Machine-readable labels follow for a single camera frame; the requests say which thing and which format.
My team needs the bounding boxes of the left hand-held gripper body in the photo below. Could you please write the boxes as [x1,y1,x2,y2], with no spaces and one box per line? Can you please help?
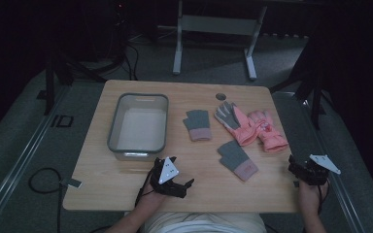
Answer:
[149,156,188,199]

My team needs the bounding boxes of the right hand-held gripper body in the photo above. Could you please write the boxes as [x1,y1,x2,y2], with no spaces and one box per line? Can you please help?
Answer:
[295,153,342,186]

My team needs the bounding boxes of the person's right hand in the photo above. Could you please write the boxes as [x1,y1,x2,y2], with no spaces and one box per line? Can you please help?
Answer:
[297,179,330,215]

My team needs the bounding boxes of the person's left hand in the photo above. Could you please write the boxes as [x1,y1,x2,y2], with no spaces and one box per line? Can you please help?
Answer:
[138,182,169,210]

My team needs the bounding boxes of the person's white shirt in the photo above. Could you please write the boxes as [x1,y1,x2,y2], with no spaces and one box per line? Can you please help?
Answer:
[139,211,268,233]

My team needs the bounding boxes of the grey plastic storage bin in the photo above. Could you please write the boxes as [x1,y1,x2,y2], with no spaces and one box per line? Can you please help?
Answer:
[107,92,170,162]

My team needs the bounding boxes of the grey knit glove pink cuff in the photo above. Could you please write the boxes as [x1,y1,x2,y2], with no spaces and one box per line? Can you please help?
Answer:
[182,109,213,143]
[217,139,259,183]

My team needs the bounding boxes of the pink ski glove grey palm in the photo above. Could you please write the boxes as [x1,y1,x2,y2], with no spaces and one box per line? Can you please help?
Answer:
[214,100,259,147]

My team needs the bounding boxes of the black tripod stand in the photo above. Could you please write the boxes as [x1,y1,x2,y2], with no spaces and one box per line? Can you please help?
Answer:
[36,45,109,117]
[269,38,337,131]

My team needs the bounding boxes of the metal floor rail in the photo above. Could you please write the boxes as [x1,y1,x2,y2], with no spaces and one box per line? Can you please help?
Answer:
[271,91,368,233]
[0,84,72,233]

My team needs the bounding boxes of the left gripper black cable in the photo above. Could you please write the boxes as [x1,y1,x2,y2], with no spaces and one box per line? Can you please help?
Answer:
[134,168,156,208]

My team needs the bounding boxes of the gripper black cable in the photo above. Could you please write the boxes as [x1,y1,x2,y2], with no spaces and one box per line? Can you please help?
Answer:
[134,168,156,208]
[316,182,331,216]

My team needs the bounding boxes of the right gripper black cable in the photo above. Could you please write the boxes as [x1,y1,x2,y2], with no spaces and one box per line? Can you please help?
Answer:
[316,182,331,216]

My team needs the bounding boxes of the bundle of dark cables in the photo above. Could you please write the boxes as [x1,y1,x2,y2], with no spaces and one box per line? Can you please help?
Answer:
[108,38,141,82]

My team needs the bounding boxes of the black floor cable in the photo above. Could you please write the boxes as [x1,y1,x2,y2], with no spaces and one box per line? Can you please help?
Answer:
[27,167,63,233]

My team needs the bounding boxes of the white metal desk frame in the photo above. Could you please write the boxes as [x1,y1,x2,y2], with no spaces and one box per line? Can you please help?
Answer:
[172,0,268,82]

